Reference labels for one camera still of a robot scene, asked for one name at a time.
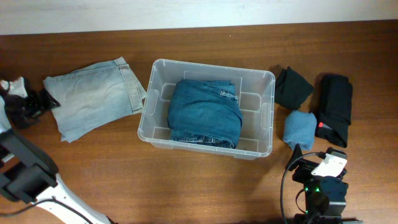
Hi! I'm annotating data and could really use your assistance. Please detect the light blue jeans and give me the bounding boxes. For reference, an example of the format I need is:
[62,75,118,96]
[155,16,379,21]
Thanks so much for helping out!
[44,57,147,143]

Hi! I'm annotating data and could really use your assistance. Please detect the dark blue jeans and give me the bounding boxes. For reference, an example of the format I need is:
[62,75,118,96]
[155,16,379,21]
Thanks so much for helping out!
[167,80,243,149]

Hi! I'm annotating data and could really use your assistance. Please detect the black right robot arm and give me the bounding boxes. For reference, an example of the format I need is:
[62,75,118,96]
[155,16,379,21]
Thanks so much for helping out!
[280,144,363,224]

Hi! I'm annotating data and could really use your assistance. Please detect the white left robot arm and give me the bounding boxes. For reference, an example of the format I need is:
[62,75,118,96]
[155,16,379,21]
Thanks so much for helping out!
[1,77,112,224]

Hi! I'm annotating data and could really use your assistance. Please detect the blue rolled cloth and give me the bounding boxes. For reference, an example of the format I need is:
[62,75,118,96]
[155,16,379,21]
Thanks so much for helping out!
[282,110,317,151]

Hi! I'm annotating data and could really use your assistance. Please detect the black rolled garment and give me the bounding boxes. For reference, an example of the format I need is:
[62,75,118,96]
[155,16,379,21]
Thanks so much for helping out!
[315,74,353,148]

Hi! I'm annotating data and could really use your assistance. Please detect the dark green folded cloth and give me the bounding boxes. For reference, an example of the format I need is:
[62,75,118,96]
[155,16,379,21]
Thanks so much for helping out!
[275,67,314,110]

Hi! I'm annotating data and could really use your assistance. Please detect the clear plastic storage bin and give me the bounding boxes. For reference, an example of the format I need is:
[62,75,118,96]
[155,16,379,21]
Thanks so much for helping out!
[137,59,275,160]

